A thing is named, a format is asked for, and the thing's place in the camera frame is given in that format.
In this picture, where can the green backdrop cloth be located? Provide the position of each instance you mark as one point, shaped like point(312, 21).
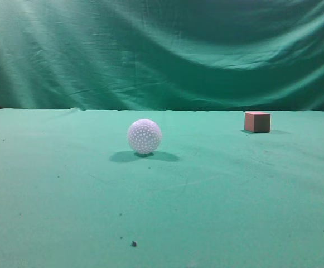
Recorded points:
point(162, 55)

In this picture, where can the white dimpled ball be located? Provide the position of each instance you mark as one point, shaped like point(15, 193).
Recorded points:
point(144, 136)

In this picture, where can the green table cloth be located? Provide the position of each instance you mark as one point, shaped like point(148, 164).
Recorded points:
point(74, 194)

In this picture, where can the red cube block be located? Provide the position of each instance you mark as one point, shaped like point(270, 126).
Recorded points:
point(257, 122)

